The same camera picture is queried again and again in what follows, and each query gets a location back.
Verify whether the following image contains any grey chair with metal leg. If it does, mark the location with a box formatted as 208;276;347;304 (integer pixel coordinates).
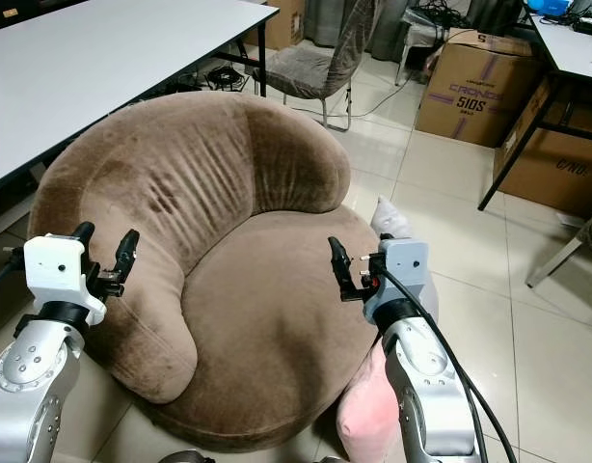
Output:
525;206;592;289

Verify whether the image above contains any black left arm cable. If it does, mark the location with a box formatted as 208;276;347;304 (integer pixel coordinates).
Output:
0;247;27;292

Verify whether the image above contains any plain brown cardboard box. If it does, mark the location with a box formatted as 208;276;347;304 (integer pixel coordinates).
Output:
493;77;592;219

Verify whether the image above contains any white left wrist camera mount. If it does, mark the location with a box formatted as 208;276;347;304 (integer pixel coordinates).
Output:
23;234;105;324

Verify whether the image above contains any white desk with black legs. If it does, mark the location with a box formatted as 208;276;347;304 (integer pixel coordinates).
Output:
477;14;592;213

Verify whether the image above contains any large white table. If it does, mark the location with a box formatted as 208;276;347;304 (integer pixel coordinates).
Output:
0;0;280;190

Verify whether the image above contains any grey fabric chair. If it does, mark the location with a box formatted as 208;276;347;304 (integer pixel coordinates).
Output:
259;0;380;132

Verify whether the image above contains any small brown cardboard box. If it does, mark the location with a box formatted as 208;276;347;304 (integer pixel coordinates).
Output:
265;0;307;51

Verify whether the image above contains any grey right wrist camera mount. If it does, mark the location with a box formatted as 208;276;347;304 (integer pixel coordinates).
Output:
367;238;430;325

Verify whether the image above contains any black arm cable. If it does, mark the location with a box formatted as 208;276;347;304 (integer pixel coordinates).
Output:
0;247;27;292
381;270;519;463

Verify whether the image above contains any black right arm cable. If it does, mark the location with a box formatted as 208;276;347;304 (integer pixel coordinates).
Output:
381;270;519;463

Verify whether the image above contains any cardboard box with purple print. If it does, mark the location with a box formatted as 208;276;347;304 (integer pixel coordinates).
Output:
414;29;544;149

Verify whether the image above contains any pink pillow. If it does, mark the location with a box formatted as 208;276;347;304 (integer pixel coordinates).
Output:
336;341;404;463

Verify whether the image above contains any brown round plush sofa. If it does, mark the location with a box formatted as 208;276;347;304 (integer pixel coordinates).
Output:
29;92;438;452

